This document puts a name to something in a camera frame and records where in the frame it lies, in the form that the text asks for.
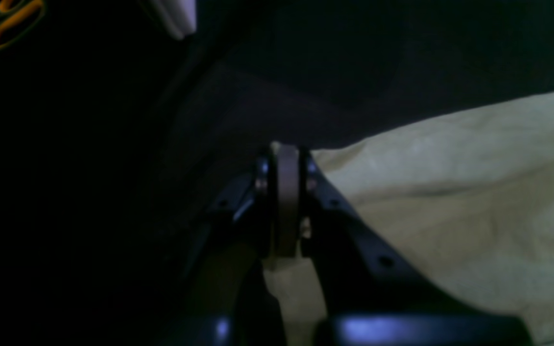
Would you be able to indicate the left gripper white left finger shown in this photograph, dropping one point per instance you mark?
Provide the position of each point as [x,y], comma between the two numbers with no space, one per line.
[220,295]

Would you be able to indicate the orange handled scissors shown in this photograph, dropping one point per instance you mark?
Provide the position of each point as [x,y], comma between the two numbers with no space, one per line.
[17,18]

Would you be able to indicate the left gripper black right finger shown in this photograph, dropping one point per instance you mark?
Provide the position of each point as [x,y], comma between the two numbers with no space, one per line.
[373,295]

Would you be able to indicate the black table cloth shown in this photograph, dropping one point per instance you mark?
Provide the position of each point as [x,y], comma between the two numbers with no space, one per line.
[113,136]

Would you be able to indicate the green T-shirt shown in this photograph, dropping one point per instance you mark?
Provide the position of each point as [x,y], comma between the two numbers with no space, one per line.
[468,198]

